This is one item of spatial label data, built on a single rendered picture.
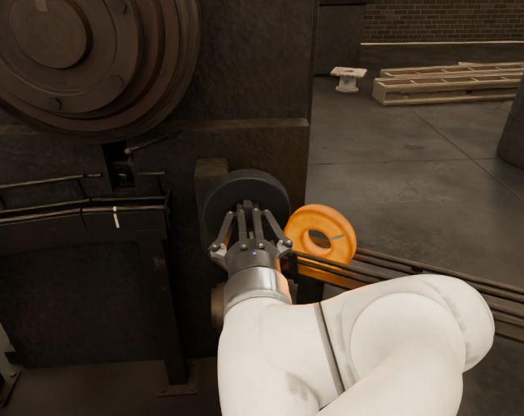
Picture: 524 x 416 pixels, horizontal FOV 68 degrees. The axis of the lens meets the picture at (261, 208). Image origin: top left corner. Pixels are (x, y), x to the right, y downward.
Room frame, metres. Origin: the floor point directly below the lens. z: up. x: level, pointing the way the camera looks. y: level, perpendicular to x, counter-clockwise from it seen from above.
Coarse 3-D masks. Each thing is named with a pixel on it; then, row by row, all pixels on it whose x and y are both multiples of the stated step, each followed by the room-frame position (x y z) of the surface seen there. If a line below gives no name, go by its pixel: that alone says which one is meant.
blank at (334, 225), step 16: (304, 208) 0.68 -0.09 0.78; (320, 208) 0.66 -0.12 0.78; (288, 224) 0.68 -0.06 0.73; (304, 224) 0.66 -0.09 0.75; (320, 224) 0.65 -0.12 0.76; (336, 224) 0.63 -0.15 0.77; (304, 240) 0.67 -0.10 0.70; (336, 240) 0.63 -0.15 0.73; (352, 240) 0.62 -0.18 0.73; (320, 256) 0.64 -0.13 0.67; (336, 256) 0.62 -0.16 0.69; (352, 256) 0.62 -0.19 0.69
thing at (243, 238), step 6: (240, 210) 0.55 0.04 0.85; (240, 216) 0.53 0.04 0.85; (240, 222) 0.52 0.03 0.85; (240, 228) 0.50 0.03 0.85; (240, 234) 0.48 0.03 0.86; (246, 234) 0.48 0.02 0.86; (240, 240) 0.46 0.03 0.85; (246, 240) 0.46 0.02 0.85; (240, 246) 0.45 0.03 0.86; (246, 246) 0.45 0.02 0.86
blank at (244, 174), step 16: (224, 176) 0.59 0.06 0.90; (240, 176) 0.58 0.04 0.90; (256, 176) 0.58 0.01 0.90; (272, 176) 0.61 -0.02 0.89; (208, 192) 0.59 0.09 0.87; (224, 192) 0.57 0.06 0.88; (240, 192) 0.57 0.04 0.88; (256, 192) 0.58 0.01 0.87; (272, 192) 0.58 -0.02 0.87; (208, 208) 0.57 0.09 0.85; (224, 208) 0.57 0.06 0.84; (272, 208) 0.58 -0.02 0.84; (288, 208) 0.58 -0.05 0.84; (208, 224) 0.57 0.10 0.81
